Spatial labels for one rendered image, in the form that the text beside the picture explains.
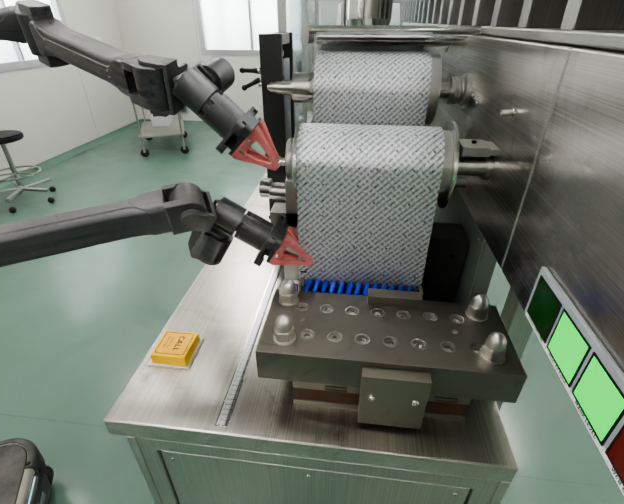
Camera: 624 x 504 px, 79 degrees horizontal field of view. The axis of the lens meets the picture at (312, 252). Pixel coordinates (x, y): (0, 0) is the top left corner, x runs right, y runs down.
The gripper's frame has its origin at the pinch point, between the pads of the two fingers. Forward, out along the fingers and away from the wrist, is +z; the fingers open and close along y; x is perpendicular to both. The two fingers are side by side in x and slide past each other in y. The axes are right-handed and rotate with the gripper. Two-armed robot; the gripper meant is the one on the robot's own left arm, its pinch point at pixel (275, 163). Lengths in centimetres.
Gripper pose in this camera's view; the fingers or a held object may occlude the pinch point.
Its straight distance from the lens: 69.2
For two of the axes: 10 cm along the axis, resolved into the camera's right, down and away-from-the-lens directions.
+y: -1.1, 5.5, -8.3
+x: 6.8, -5.6, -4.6
